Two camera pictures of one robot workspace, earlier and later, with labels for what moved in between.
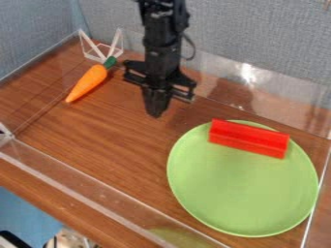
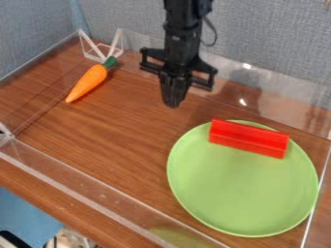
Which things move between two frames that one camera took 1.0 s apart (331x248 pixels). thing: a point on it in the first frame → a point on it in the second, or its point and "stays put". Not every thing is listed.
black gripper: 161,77 → 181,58
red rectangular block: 250,139 stays put
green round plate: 240,193 stays put
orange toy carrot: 94,77 stays put
